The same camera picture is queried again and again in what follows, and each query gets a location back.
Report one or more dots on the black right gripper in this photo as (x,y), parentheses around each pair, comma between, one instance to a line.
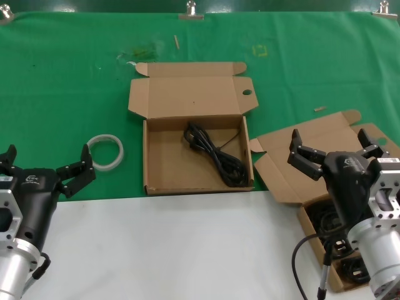
(348,182)

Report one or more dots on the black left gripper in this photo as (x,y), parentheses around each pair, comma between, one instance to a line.
(34,206)

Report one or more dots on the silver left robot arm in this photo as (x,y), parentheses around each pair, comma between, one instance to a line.
(12,272)

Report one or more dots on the cardboard box with round hole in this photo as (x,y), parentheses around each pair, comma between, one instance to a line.
(168,162)

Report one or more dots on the short wooden chip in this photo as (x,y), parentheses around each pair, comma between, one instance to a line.
(320,109)

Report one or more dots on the white tape roll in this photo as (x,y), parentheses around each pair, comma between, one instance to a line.
(107,167)

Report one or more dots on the green table cloth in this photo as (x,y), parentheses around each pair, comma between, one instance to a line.
(62,78)

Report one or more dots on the metal binder clip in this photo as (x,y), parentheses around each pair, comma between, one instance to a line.
(384,13)
(4,14)
(191,15)

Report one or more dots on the thin wooden stick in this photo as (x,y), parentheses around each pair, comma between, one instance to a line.
(177,42)

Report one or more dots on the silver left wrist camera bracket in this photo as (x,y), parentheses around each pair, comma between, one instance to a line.
(4,195)

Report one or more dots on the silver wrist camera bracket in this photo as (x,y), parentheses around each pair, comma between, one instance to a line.
(4,195)
(387,175)

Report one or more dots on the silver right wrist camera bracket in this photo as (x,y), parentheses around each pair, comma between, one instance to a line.
(387,175)

